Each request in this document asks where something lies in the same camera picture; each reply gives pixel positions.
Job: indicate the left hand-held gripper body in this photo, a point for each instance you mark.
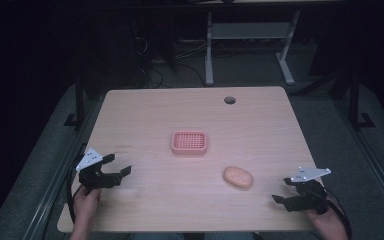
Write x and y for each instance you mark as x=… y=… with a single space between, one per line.
x=91 y=178

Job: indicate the orange oval soap bar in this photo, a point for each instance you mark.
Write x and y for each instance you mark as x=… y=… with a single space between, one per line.
x=238 y=177

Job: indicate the person's left hand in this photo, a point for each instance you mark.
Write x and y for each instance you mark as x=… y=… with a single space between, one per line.
x=85 y=205

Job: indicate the grey metal rail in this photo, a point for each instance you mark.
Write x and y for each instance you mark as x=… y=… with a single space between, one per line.
x=51 y=180
x=375 y=166

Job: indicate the pink soap dish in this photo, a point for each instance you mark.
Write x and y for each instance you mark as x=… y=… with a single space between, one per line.
x=189 y=142

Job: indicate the person's right hand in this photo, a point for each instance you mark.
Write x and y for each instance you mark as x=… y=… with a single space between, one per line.
x=326 y=221

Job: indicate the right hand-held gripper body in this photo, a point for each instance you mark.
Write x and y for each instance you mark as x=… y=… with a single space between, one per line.
x=308 y=193

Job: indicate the black metal stand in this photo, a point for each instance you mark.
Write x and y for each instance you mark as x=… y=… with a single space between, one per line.
x=356 y=103
x=78 y=100

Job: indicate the white metal desk frame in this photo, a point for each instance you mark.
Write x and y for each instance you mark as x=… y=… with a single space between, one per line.
x=250 y=31

